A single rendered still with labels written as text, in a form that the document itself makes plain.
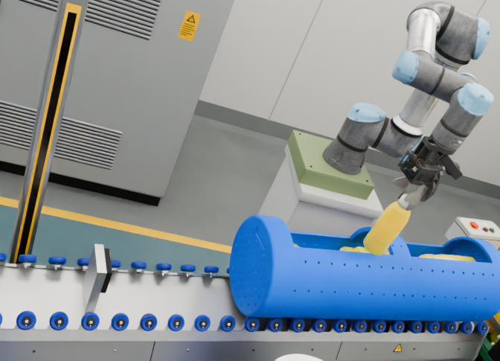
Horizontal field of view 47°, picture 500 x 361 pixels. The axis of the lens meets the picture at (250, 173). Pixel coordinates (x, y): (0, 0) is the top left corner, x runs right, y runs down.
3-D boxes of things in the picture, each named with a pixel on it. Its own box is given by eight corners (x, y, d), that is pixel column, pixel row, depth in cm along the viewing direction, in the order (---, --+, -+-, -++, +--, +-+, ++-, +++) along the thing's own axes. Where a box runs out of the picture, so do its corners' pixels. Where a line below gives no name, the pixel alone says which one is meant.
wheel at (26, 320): (17, 310, 137) (17, 311, 135) (36, 310, 139) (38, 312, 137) (14, 328, 137) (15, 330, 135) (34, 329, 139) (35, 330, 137)
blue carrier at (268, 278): (220, 269, 180) (250, 194, 167) (433, 281, 217) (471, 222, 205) (247, 339, 158) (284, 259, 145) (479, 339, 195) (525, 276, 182)
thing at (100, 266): (82, 284, 156) (94, 243, 148) (97, 285, 158) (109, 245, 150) (84, 314, 149) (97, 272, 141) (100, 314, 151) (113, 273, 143)
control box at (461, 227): (443, 234, 237) (457, 216, 231) (479, 238, 245) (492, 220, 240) (457, 251, 229) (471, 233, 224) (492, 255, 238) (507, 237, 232)
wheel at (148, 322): (140, 312, 150) (142, 314, 148) (157, 312, 152) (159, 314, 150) (138, 330, 150) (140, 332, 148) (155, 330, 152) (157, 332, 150)
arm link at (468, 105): (495, 89, 136) (498, 104, 129) (467, 126, 142) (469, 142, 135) (464, 74, 136) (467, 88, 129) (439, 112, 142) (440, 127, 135)
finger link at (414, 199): (393, 208, 150) (408, 179, 145) (410, 210, 152) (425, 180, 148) (399, 216, 147) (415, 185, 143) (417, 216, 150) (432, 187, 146)
